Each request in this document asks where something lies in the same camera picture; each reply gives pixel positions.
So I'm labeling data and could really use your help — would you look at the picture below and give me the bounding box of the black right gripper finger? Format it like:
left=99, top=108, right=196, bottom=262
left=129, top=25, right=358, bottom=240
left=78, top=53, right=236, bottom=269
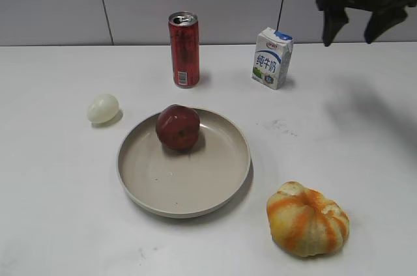
left=364, top=7, right=408, bottom=44

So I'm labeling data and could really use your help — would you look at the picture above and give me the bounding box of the red apple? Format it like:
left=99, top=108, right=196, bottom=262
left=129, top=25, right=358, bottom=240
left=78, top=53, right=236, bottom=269
left=155, top=104, right=200, bottom=151

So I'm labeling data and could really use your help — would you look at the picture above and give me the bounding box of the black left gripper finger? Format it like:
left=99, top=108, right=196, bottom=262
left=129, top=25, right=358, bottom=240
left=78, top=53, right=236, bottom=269
left=322, top=8, right=349, bottom=47

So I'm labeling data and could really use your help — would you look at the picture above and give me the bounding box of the white milk carton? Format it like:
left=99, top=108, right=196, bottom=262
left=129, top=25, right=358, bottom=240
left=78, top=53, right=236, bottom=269
left=252, top=27, right=293, bottom=90

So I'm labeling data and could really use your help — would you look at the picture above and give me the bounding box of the white egg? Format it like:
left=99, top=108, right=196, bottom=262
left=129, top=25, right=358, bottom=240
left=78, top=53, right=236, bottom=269
left=87, top=94, right=119, bottom=124

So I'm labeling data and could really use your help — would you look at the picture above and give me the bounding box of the red drink can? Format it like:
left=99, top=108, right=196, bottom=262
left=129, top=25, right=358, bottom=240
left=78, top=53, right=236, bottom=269
left=168, top=11, right=200, bottom=88

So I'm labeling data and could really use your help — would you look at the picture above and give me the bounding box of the beige round plate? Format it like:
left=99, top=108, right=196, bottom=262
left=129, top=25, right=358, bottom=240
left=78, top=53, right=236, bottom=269
left=117, top=108, right=252, bottom=219

